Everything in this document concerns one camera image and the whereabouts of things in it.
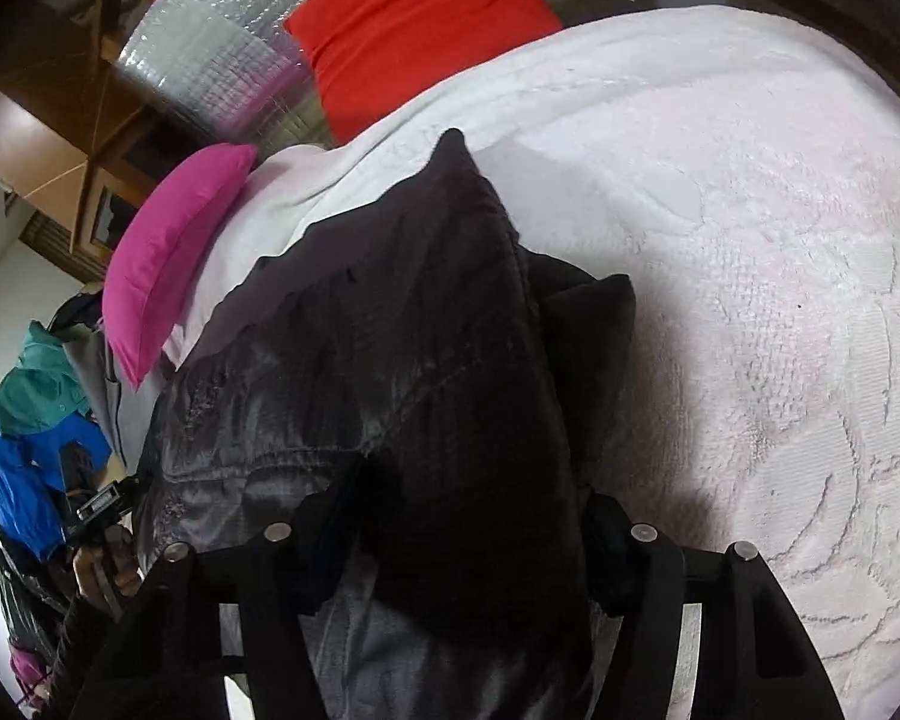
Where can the blue jacket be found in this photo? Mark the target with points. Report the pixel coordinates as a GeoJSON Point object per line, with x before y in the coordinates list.
{"type": "Point", "coordinates": [22, 480]}

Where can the wooden shelf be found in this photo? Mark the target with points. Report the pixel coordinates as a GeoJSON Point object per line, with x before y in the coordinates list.
{"type": "Point", "coordinates": [832, 0]}

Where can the wooden cabinet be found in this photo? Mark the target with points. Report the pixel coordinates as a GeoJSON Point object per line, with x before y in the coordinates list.
{"type": "Point", "coordinates": [30, 142]}

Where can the person's left hand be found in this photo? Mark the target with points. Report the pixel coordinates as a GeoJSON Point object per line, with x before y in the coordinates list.
{"type": "Point", "coordinates": [109, 570]}

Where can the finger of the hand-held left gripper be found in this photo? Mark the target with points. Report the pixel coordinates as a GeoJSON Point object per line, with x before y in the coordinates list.
{"type": "Point", "coordinates": [133, 491]}

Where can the person's left forearm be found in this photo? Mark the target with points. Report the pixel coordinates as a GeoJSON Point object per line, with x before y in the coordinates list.
{"type": "Point", "coordinates": [75, 660]}

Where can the black quilted jacket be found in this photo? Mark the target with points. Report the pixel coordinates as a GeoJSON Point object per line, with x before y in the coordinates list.
{"type": "Point", "coordinates": [420, 352]}

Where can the white fluffy blanket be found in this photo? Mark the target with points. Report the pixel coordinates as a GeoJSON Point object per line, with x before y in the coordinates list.
{"type": "Point", "coordinates": [757, 240]}

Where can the rattan panel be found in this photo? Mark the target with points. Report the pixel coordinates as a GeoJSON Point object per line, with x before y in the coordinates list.
{"type": "Point", "coordinates": [45, 247]}

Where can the teal jacket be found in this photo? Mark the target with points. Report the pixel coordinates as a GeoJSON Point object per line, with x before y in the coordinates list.
{"type": "Point", "coordinates": [37, 390]}

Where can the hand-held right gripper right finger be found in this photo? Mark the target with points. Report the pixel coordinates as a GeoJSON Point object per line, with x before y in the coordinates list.
{"type": "Point", "coordinates": [607, 547]}

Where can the magenta pillow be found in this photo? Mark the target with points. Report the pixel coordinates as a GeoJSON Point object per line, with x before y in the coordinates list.
{"type": "Point", "coordinates": [165, 262]}

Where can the red pillow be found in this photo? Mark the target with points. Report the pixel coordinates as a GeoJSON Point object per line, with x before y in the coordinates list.
{"type": "Point", "coordinates": [405, 30]}

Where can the silver insulation mat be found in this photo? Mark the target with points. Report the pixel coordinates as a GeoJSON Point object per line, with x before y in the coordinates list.
{"type": "Point", "coordinates": [195, 67]}

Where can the grey jacket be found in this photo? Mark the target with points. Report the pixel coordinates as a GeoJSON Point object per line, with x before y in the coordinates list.
{"type": "Point", "coordinates": [94, 367]}

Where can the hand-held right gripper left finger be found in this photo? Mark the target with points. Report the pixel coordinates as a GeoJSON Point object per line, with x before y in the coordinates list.
{"type": "Point", "coordinates": [330, 540]}

